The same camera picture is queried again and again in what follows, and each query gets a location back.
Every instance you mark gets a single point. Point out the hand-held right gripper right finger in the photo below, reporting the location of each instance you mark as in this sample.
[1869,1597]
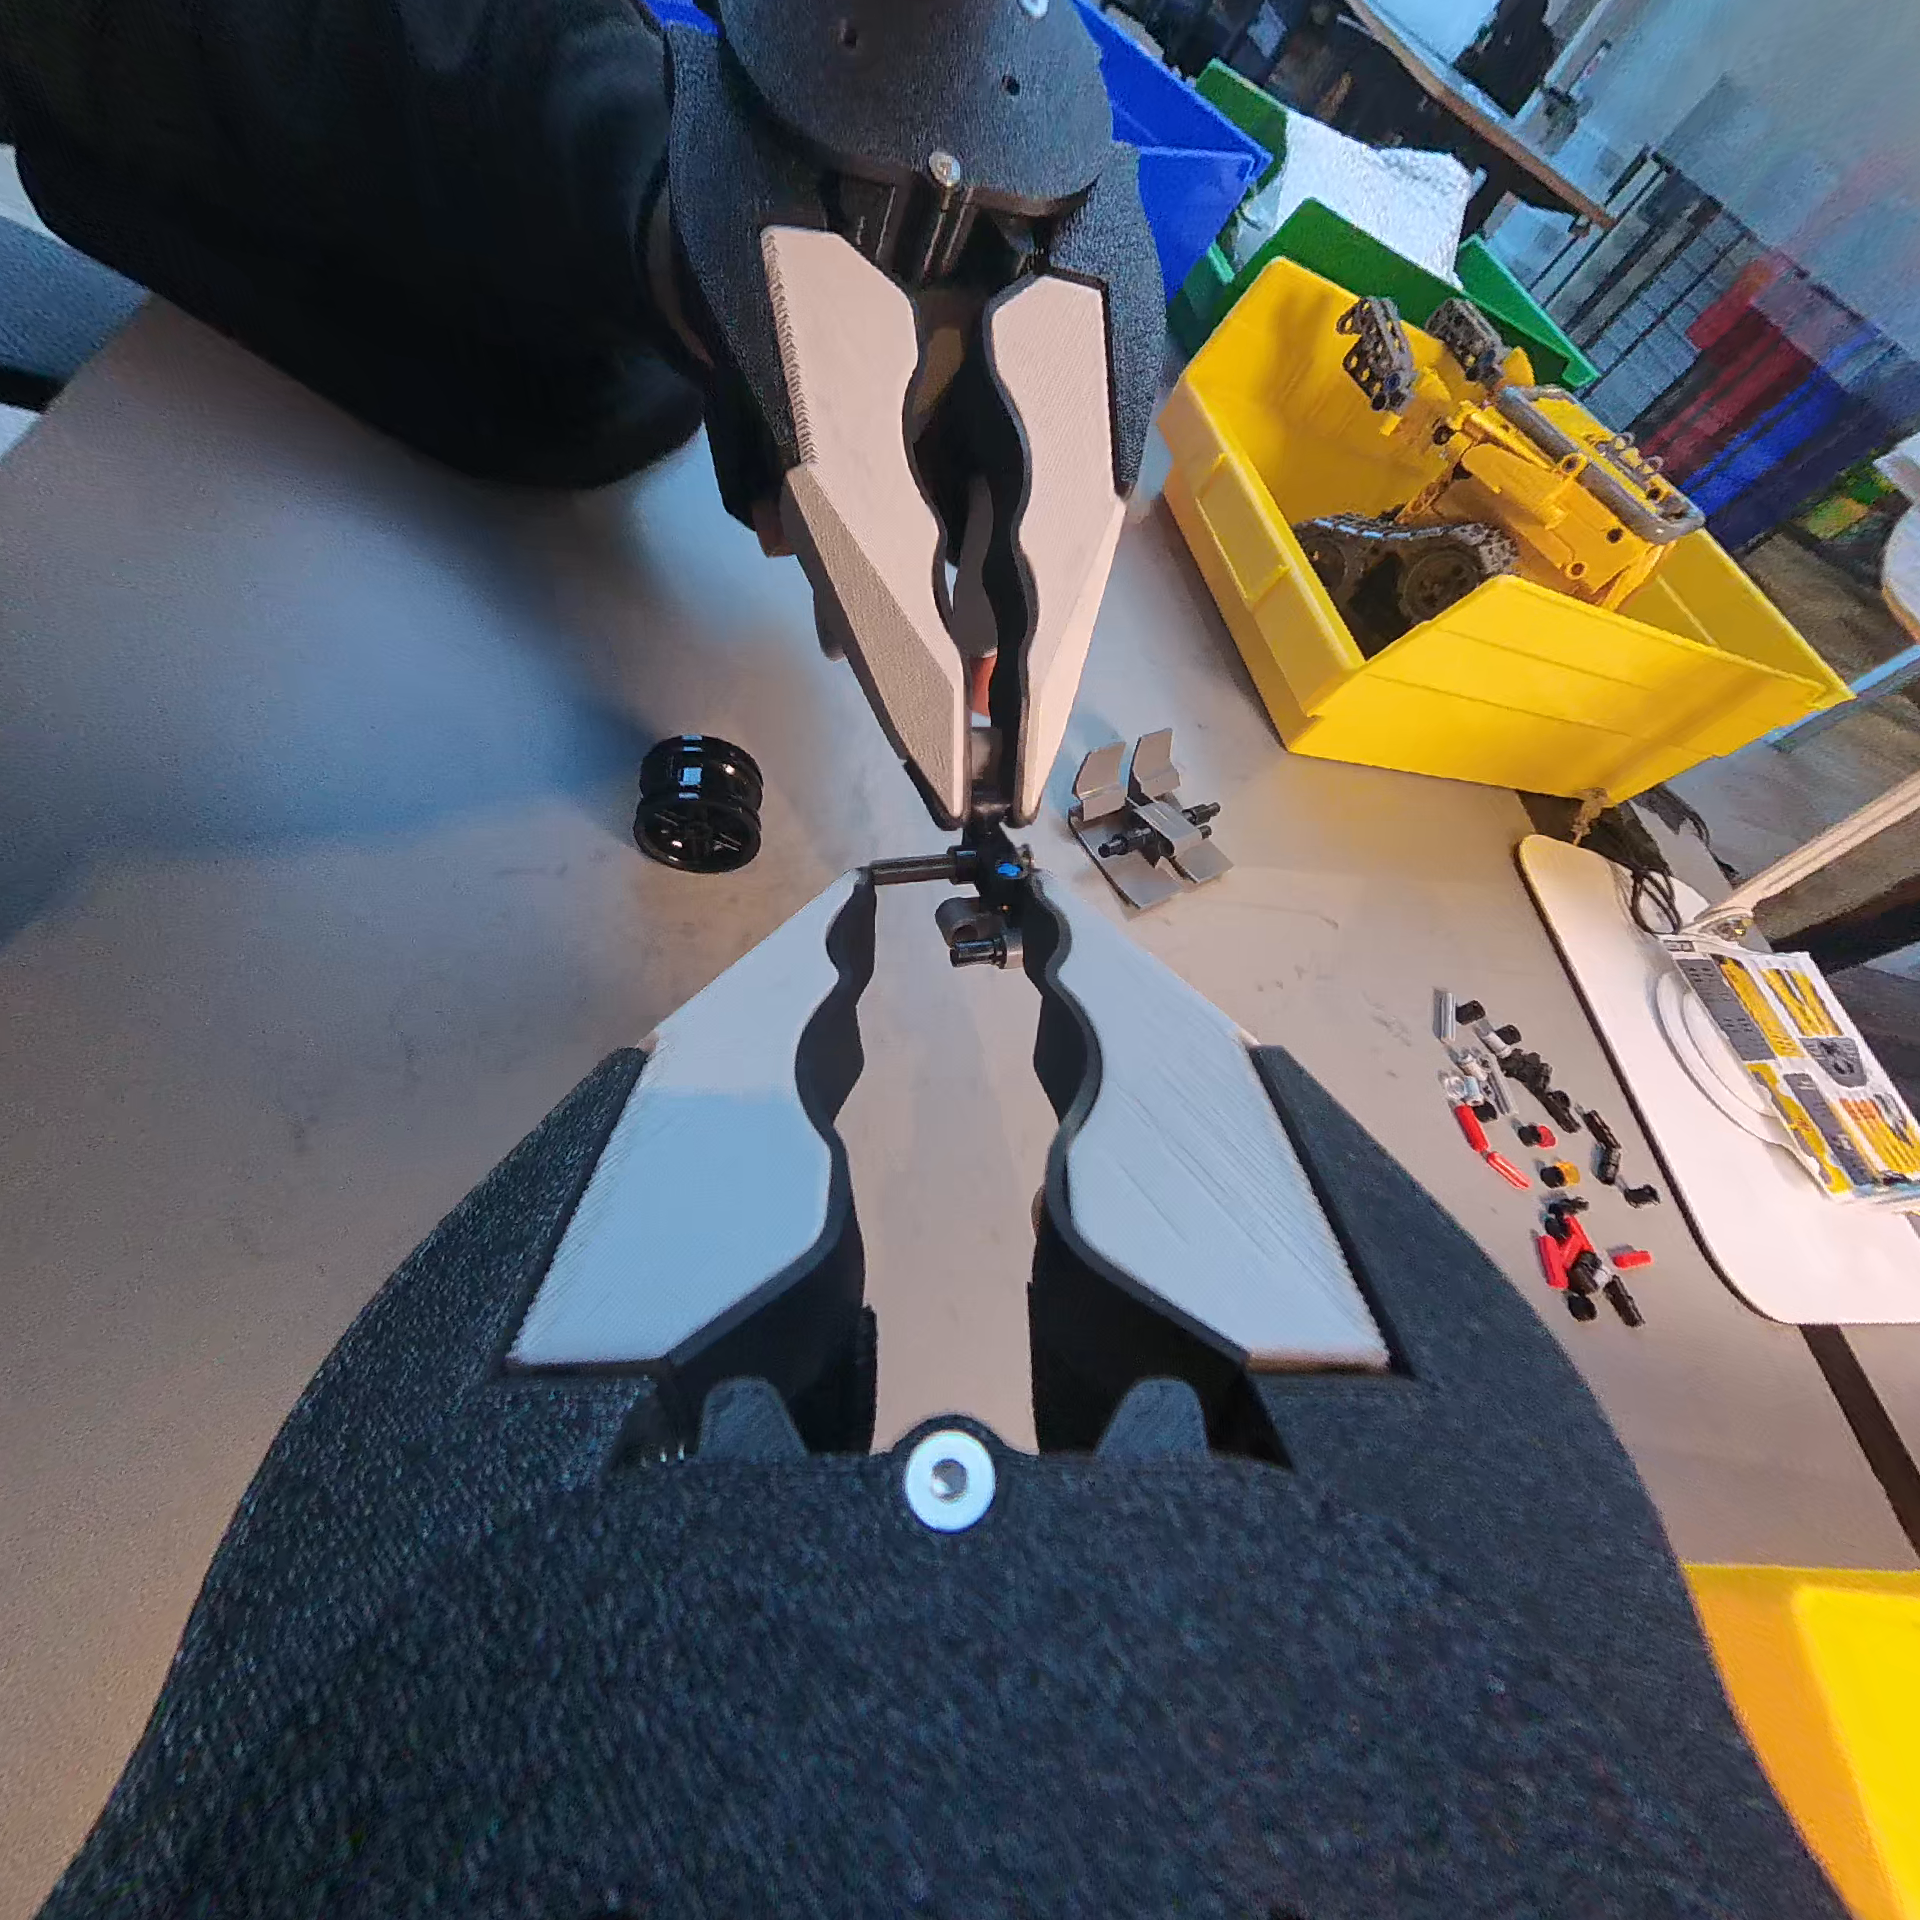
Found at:
[1201,1200]

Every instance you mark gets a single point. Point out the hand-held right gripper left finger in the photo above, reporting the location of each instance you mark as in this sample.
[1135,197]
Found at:
[704,1200]

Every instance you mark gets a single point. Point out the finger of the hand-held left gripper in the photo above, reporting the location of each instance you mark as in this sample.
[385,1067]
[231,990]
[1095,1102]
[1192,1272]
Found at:
[1073,480]
[855,480]

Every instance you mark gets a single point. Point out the black toy wheel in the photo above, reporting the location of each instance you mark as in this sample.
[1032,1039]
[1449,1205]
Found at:
[699,803]

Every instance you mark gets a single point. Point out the small black grey brick assembly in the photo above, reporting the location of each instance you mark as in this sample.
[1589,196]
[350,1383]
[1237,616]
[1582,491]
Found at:
[983,879]

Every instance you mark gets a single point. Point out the person's left forearm black sleeve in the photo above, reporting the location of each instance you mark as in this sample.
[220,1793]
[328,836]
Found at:
[376,225]

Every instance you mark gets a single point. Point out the background wooden desk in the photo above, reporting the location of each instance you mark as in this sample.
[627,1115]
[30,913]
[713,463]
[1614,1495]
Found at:
[1485,120]

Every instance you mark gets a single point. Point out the person's left hand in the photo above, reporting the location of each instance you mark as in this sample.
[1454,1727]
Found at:
[983,681]

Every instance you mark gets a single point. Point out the blue plastic bin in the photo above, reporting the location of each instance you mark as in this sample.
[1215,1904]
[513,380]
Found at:
[1185,182]

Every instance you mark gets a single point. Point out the grey panel brick assembly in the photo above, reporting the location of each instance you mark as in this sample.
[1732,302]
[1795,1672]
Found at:
[1149,870]

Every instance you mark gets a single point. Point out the dark metal rod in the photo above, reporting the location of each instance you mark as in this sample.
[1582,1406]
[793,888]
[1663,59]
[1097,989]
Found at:
[1185,821]

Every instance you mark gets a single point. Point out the pile of small toy bricks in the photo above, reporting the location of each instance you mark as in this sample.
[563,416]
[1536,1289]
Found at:
[1560,1172]

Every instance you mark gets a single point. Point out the green plastic bin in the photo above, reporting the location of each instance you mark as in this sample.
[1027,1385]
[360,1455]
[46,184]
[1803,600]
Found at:
[1350,248]

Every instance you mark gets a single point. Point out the bubble wrap sheet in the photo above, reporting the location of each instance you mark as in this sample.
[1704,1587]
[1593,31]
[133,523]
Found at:
[1365,182]

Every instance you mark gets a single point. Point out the yellow toy robot model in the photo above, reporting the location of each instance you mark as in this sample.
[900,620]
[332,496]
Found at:
[1529,480]

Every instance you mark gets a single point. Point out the yellow plastic bin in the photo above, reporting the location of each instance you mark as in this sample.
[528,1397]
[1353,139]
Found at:
[1830,1724]
[1575,704]

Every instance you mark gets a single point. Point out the white book stand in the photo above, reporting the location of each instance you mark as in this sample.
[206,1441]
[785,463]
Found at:
[1769,1277]

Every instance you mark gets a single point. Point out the yellow sticker sheet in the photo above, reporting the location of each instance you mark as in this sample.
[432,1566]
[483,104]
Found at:
[1800,1067]

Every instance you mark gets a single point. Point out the red and blue stacked bins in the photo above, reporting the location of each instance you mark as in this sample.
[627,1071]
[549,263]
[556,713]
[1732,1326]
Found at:
[1787,390]

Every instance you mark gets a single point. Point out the grey office chair seat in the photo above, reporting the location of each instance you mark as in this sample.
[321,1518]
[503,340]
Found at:
[60,316]

